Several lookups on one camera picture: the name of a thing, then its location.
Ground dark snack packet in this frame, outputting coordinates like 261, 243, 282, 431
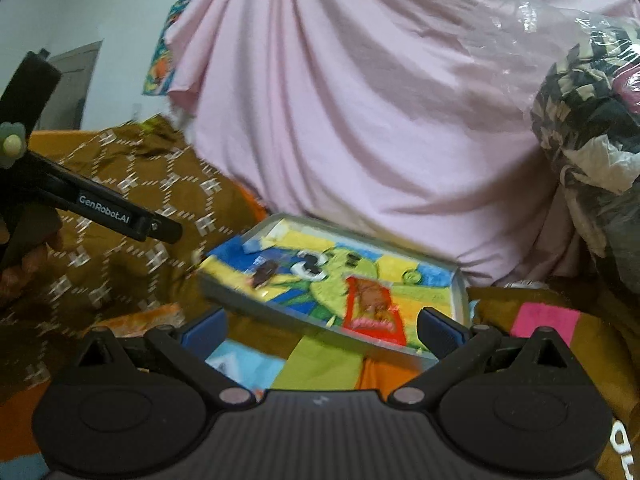
250, 259, 282, 289

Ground red snack packet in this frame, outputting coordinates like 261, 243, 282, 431
342, 275, 409, 347

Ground brown patterned blanket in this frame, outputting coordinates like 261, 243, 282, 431
0, 114, 273, 403

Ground clear bag of snacks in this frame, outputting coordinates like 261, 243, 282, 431
500, 0, 640, 287

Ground pink cloth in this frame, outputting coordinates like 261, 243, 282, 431
164, 0, 640, 289

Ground person's left hand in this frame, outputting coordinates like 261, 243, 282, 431
0, 232, 65, 312

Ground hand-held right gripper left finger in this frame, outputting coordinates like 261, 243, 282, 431
75, 306, 256, 408

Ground metal tray with colourful print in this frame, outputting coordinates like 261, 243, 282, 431
195, 212, 472, 364

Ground colourful wall poster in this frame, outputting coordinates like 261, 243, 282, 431
142, 0, 201, 97

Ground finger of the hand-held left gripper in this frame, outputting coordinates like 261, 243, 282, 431
136, 212, 184, 244

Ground grey door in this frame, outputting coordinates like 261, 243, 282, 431
37, 40, 104, 133

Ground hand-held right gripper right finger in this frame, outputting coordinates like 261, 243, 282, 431
387, 306, 575, 407

